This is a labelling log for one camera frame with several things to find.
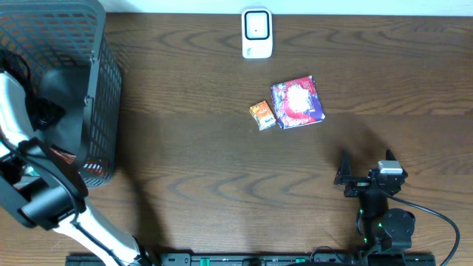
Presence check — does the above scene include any purple red pad package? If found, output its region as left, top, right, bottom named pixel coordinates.
left=270, top=75, right=325, bottom=129

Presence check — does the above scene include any orange tissue pack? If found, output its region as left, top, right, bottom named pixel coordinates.
left=249, top=100, right=276, bottom=131

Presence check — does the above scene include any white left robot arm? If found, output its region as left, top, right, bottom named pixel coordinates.
left=1, top=50, right=157, bottom=265

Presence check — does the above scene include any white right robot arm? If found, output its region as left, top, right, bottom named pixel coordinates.
left=334, top=149, right=415, bottom=252

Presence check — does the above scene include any white barcode scanner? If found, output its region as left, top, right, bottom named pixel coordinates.
left=241, top=8, right=273, bottom=59

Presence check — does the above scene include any grey plastic mesh basket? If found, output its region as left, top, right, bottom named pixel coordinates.
left=1, top=0, right=122, bottom=188

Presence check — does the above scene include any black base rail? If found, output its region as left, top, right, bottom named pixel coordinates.
left=65, top=252, right=438, bottom=266

